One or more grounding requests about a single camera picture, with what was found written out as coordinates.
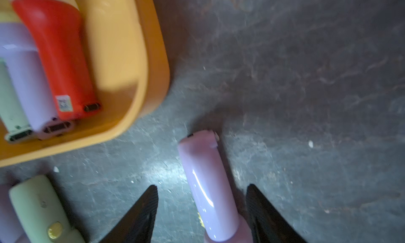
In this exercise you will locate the yellow plastic storage box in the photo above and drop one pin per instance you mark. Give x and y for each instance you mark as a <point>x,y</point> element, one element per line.
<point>130,71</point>

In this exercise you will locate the red flashlight white head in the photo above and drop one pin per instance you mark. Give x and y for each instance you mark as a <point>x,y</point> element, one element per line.
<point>56,27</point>

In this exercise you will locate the green flashlight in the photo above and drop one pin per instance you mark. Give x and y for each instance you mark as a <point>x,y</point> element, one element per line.
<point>41,213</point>
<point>12,115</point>

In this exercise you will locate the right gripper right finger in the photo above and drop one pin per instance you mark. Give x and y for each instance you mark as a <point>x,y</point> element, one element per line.
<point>267,224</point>

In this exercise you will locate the purple flashlight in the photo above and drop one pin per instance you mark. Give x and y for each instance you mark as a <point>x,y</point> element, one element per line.
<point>211,189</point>
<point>22,60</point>
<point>11,229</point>

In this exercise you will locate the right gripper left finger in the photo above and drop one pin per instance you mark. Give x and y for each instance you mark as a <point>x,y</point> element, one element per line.
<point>138,223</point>

